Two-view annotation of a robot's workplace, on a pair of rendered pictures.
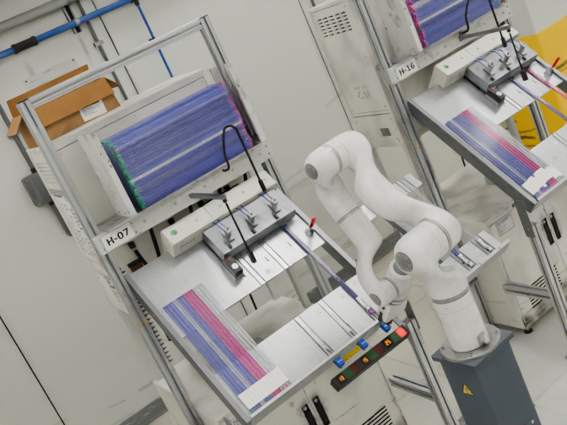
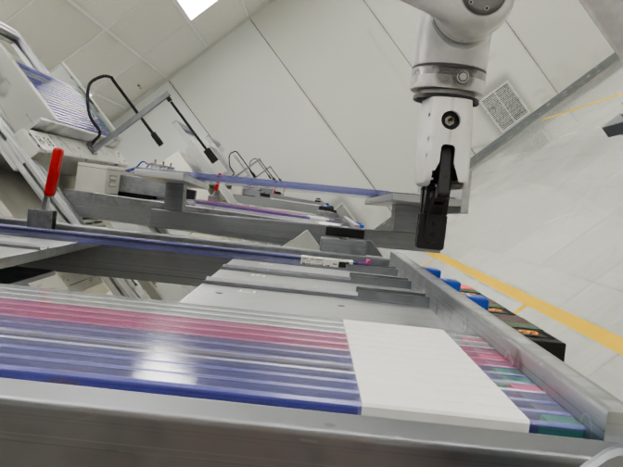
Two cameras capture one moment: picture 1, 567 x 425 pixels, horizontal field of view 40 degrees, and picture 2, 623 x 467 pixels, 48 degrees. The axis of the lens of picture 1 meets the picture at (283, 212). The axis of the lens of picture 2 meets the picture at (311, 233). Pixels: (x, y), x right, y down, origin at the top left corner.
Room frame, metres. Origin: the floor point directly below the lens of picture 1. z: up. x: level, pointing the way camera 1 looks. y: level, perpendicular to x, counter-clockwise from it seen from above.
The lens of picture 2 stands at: (2.19, 0.59, 0.85)
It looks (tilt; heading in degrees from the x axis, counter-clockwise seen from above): 2 degrees down; 298
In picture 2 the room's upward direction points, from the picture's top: 37 degrees counter-clockwise
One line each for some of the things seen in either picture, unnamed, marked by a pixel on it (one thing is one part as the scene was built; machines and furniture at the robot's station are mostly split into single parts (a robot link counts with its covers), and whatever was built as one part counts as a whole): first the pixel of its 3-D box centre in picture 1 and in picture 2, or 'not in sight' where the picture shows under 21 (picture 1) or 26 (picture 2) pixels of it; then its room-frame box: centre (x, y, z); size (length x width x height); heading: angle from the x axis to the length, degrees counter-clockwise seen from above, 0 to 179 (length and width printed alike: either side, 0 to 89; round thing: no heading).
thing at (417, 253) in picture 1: (429, 264); not in sight; (2.14, -0.33, 1.00); 0.19 x 0.12 x 0.24; 122
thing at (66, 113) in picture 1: (91, 91); not in sight; (3.12, 0.48, 1.82); 0.68 x 0.30 x 0.20; 116
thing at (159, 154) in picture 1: (178, 144); not in sight; (2.90, 0.25, 1.52); 0.51 x 0.13 x 0.27; 116
